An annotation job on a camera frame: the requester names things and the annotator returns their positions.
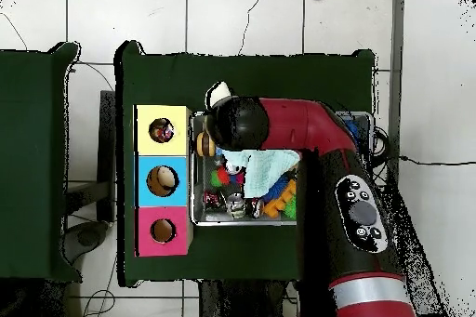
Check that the mint green waffle cloth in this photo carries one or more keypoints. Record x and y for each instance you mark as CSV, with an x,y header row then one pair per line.
x,y
267,168

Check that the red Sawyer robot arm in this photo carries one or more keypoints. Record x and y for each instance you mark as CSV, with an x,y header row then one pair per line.
x,y
297,123

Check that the wooden box with three holes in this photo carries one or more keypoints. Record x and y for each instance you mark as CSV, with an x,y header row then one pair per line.
x,y
180,146

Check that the clear mesh bin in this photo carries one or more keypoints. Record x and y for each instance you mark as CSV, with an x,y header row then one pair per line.
x,y
199,216

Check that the wooden yo-yo toy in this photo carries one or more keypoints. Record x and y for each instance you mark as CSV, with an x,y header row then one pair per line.
x,y
204,146

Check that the orange plastic block toy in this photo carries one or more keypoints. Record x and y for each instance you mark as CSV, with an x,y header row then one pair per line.
x,y
282,200

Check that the bright green spiky ball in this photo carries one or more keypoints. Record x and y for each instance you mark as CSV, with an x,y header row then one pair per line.
x,y
292,207

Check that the dark green table cloth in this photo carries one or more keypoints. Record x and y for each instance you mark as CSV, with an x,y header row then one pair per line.
x,y
29,127
241,75

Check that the blue spiky ball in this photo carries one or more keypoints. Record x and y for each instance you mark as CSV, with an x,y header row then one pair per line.
x,y
351,127

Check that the black metal stand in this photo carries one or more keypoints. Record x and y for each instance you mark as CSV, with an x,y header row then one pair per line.
x,y
107,146

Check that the dark grey rounded base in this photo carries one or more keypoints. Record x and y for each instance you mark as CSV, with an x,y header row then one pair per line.
x,y
87,237

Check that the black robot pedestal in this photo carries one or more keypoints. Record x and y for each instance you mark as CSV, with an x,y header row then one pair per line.
x,y
241,302

